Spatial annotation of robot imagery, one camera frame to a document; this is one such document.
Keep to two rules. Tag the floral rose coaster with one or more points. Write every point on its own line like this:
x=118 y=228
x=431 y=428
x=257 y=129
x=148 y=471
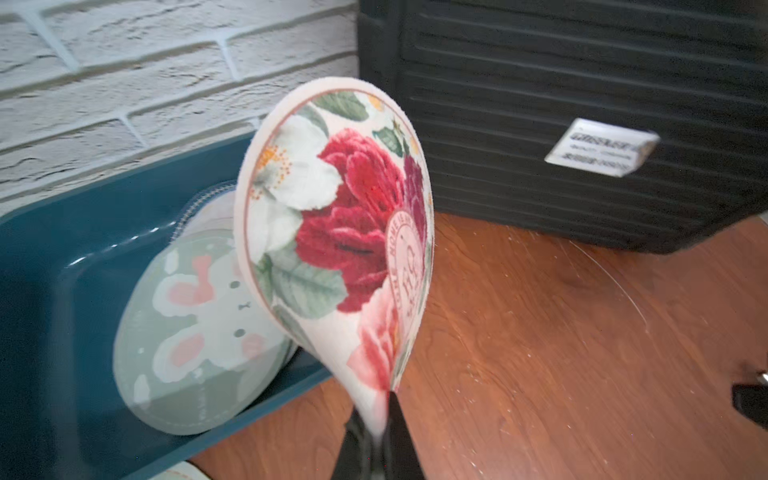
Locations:
x=334 y=229

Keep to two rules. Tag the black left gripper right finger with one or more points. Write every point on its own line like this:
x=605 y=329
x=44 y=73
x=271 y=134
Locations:
x=400 y=459

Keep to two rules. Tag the black plastic tool case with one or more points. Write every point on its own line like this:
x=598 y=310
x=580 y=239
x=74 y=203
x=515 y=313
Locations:
x=634 y=125

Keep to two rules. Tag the white bear flower coaster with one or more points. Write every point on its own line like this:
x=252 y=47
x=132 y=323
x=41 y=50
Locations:
x=182 y=471

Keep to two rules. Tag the pale white coaster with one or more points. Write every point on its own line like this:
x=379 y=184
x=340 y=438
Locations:
x=210 y=209

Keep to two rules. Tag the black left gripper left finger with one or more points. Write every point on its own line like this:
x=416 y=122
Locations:
x=354 y=461

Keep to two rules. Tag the green white bunny coaster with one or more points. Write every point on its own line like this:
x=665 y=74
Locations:
x=193 y=348

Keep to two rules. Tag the teal plastic storage box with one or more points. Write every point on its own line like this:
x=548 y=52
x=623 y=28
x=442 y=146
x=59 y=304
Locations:
x=68 y=266

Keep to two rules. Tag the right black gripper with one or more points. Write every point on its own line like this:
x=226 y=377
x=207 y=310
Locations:
x=751 y=400

